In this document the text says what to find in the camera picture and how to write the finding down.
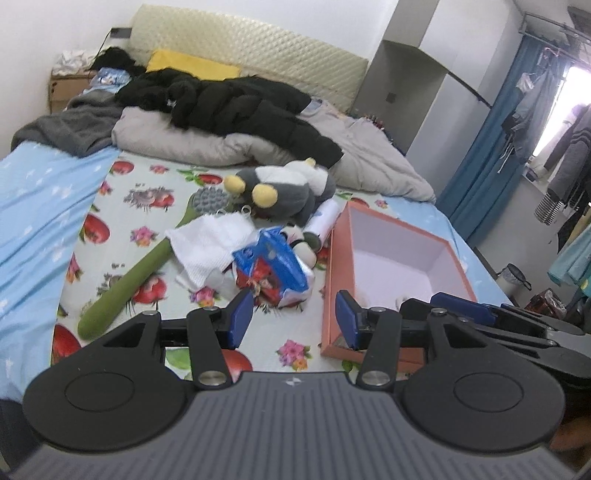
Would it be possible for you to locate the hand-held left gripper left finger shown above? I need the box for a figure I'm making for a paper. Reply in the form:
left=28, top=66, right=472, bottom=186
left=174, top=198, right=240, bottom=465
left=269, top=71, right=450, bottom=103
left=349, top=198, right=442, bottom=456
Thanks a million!
left=88, top=291, right=256, bottom=389

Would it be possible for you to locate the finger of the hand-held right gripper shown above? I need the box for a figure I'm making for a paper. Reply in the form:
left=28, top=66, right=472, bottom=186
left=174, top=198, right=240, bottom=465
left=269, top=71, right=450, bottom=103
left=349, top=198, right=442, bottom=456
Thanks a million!
left=462, top=323, right=591, bottom=386
left=401, top=292, right=585, bottom=335

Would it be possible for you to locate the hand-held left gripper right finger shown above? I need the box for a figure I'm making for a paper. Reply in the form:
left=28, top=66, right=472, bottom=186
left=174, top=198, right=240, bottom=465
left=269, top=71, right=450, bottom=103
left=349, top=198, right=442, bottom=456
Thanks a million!
left=335, top=291, right=497, bottom=387

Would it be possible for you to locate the red foil bag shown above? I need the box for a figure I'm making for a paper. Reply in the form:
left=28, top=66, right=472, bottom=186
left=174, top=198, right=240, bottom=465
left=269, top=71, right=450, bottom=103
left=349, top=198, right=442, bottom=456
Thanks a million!
left=235, top=265, right=283, bottom=306

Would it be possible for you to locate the blue snack packet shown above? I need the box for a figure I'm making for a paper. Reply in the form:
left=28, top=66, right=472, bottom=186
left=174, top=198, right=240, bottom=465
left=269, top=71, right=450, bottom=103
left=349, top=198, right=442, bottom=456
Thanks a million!
left=232, top=227, right=311, bottom=305

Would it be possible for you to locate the orange cardboard box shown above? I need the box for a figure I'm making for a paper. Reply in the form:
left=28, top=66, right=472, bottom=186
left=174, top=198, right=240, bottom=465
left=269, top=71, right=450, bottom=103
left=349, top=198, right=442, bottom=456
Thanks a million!
left=320, top=199, right=478, bottom=372

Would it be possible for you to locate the small panda plush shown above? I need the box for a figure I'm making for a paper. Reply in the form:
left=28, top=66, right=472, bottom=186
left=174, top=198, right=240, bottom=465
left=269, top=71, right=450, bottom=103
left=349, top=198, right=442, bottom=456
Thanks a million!
left=283, top=225, right=319, bottom=269

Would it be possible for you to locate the person's right forearm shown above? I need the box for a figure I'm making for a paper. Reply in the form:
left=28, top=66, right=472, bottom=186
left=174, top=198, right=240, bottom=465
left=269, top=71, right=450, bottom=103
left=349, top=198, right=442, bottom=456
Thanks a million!
left=551, top=406, right=591, bottom=455

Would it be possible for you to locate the white trash bin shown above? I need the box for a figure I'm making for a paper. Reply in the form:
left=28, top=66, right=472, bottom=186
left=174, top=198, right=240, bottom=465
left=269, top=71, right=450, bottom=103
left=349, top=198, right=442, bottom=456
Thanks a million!
left=496, top=264, right=532, bottom=301

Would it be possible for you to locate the hanging teal garment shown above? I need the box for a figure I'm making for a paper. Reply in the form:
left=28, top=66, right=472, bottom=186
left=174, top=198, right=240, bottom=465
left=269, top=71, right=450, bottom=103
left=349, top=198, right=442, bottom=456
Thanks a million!
left=547, top=217, right=591, bottom=289

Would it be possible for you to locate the green massage hammer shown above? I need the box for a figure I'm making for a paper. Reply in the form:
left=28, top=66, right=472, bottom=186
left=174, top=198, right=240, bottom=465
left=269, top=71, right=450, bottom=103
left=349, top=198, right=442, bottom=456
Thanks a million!
left=77, top=186, right=232, bottom=341

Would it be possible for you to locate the hanging striped garment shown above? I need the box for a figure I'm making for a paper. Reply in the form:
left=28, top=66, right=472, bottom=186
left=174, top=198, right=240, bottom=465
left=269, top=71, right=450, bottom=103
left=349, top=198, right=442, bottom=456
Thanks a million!
left=534, top=190, right=563, bottom=225

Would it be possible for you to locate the grey white plush penguin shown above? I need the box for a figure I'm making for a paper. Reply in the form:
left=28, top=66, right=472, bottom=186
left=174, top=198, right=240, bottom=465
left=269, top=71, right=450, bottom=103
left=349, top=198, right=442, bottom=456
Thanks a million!
left=223, top=158, right=338, bottom=228

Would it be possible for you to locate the blue curtain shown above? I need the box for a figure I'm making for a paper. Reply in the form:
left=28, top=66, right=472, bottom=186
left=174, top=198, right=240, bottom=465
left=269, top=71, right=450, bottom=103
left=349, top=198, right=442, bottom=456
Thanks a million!
left=438, top=37, right=568, bottom=245

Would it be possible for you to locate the hanging dark coat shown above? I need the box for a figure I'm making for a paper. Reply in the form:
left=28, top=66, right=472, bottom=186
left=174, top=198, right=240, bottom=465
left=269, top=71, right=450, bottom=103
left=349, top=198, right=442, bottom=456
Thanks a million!
left=547, top=104, right=591, bottom=204

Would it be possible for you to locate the light grey duvet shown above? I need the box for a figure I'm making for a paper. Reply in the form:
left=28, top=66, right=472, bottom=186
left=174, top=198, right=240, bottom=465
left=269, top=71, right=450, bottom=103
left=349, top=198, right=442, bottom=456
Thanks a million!
left=111, top=99, right=437, bottom=204

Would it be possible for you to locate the hanging denim garment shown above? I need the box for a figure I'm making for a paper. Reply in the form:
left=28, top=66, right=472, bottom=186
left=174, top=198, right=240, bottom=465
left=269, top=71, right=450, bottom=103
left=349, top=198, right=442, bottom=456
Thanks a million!
left=501, top=65, right=561, bottom=174

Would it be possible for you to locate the black jacket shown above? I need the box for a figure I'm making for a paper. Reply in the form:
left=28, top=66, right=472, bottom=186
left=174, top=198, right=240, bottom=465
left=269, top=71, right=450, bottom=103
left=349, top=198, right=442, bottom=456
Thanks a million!
left=115, top=69, right=345, bottom=169

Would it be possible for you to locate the grey wardrobe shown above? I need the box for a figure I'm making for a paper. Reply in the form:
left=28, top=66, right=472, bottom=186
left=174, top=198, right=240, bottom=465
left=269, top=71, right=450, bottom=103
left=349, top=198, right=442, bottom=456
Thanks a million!
left=351, top=0, right=522, bottom=158

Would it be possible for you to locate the light blue bedsheet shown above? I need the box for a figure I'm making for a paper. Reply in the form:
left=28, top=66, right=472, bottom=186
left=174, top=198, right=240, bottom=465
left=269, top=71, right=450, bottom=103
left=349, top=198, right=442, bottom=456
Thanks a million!
left=0, top=141, right=513, bottom=402

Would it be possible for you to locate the dark grey blanket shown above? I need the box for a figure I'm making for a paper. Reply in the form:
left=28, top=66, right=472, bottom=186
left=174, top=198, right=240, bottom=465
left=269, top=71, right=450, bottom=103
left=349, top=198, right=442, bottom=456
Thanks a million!
left=11, top=90, right=125, bottom=158

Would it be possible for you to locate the yellow pillow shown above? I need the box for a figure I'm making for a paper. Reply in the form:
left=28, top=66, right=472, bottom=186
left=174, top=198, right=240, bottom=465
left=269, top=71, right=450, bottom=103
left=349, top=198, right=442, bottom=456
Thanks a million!
left=147, top=49, right=242, bottom=80

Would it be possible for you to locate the blue printed pack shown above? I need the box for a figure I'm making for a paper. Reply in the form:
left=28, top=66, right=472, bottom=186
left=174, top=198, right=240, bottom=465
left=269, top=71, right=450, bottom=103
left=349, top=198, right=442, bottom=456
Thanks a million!
left=90, top=67, right=132, bottom=88

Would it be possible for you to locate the black fluffy cloth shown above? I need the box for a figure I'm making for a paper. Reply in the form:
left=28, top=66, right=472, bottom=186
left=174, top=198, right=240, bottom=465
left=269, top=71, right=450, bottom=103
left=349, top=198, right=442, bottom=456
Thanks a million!
left=93, top=46, right=147, bottom=77

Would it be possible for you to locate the metal clothes rack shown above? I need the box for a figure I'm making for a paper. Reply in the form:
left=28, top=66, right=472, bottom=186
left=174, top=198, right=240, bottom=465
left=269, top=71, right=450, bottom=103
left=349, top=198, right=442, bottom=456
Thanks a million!
left=519, top=7, right=591, bottom=51

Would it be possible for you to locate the white crumpled cloth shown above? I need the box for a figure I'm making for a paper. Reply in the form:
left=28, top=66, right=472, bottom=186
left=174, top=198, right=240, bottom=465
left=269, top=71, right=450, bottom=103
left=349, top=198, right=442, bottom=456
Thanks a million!
left=53, top=50, right=100, bottom=77

